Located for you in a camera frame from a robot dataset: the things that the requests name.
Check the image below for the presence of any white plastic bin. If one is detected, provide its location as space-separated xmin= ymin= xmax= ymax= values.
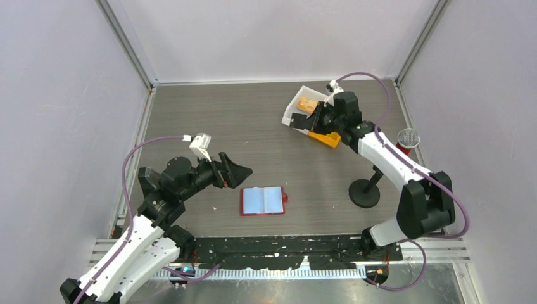
xmin=281 ymin=85 xmax=328 ymax=127

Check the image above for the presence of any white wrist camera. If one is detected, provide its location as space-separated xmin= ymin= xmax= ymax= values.
xmin=324 ymin=80 xmax=344 ymax=106
xmin=182 ymin=133 xmax=212 ymax=162

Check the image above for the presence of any orange plastic bin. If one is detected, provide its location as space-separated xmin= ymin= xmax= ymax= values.
xmin=308 ymin=132 xmax=341 ymax=148

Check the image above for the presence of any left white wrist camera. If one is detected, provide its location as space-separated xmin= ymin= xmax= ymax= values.
xmin=182 ymin=133 xmax=212 ymax=162

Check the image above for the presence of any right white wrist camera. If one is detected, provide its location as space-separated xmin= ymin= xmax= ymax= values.
xmin=324 ymin=80 xmax=344 ymax=106

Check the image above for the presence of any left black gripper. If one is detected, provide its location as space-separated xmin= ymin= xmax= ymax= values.
xmin=179 ymin=151 xmax=252 ymax=201

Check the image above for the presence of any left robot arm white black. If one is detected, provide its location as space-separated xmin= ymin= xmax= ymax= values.
xmin=60 ymin=152 xmax=253 ymax=303

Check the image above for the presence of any red card holder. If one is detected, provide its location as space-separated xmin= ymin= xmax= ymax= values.
xmin=239 ymin=186 xmax=288 ymax=216

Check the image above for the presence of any aluminium front rail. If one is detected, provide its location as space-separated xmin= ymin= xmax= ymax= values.
xmin=89 ymin=234 xmax=472 ymax=281

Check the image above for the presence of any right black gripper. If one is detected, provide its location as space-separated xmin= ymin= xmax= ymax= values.
xmin=301 ymin=101 xmax=344 ymax=136

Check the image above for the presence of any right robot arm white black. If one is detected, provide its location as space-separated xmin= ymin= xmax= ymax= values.
xmin=293 ymin=92 xmax=456 ymax=260

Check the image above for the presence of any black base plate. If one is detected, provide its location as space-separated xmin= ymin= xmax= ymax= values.
xmin=175 ymin=234 xmax=403 ymax=270

